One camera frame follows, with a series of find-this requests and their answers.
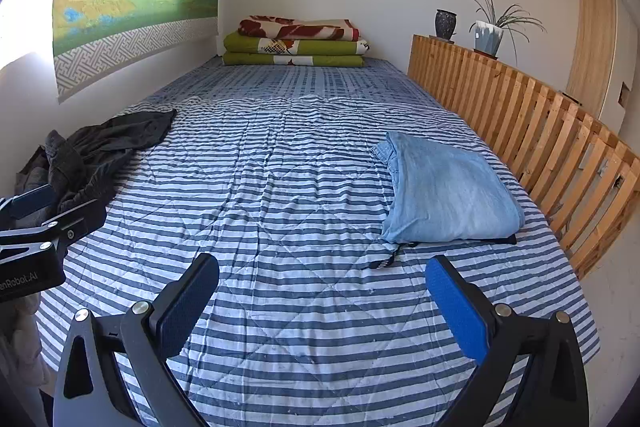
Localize blue checkered bedsheet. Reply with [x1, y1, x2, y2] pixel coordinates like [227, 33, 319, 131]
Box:
[127, 56, 447, 114]

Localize potted plant in pale pot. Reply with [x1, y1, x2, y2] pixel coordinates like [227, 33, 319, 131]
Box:
[461, 0, 547, 60]

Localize red floral folded blanket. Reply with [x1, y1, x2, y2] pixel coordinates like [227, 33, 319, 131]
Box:
[238, 15, 362, 42]

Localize person's left forearm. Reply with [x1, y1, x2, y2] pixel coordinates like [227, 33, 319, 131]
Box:
[0, 291, 52, 390]

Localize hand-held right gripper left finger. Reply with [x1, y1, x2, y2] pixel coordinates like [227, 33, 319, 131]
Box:
[52, 253, 221, 427]

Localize dark ceramic vase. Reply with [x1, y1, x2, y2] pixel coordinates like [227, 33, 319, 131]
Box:
[434, 9, 459, 44]

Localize blue white striped quilt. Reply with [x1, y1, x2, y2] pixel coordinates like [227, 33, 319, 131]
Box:
[37, 94, 599, 427]

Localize black garment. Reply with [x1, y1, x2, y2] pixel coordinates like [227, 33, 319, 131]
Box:
[60, 109, 178, 188]

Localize light wooden wall panel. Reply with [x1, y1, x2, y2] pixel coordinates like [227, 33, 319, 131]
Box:
[566, 0, 617, 122]

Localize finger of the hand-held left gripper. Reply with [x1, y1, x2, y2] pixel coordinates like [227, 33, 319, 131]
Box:
[0, 198, 109, 254]
[0, 183, 58, 233]

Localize wooden slatted bed rail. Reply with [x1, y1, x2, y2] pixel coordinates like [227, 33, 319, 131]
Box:
[407, 34, 640, 281]

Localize light blue folded jeans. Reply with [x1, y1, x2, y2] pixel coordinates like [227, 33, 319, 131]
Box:
[371, 131, 526, 244]

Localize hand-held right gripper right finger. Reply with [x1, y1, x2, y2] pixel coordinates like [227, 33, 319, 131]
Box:
[425, 255, 591, 427]

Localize green floral folded blanket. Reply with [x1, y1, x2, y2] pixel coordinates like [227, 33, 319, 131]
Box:
[222, 52, 369, 68]
[223, 32, 371, 56]

